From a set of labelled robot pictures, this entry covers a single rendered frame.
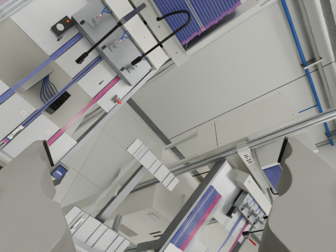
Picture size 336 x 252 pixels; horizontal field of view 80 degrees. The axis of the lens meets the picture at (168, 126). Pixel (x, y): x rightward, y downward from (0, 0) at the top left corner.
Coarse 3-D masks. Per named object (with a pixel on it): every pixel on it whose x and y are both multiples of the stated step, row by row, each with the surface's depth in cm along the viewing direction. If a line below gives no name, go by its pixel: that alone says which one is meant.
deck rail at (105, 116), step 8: (152, 72) 98; (144, 80) 97; (136, 88) 96; (128, 96) 94; (120, 104) 93; (104, 112) 96; (112, 112) 92; (96, 120) 94; (104, 120) 90; (88, 128) 93; (96, 128) 89; (80, 136) 91; (88, 136) 88; (80, 144) 87; (72, 152) 86; (64, 160) 85
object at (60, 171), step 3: (57, 168) 81; (60, 168) 81; (54, 171) 80; (57, 171) 81; (60, 171) 81; (63, 171) 82; (51, 174) 80; (54, 174) 81; (57, 174) 81; (60, 174) 82; (57, 177) 81
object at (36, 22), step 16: (32, 0) 73; (48, 0) 75; (64, 0) 78; (80, 0) 80; (16, 16) 71; (32, 16) 73; (48, 16) 76; (32, 32) 74; (48, 32) 76; (48, 48) 77; (80, 48) 83; (64, 64) 81; (80, 64) 83; (96, 64) 86; (80, 80) 84; (96, 80) 87; (112, 96) 92
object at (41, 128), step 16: (0, 80) 72; (16, 96) 75; (0, 112) 73; (16, 112) 75; (32, 112) 77; (0, 128) 74; (32, 128) 78; (48, 128) 81; (16, 144) 77; (64, 144) 85
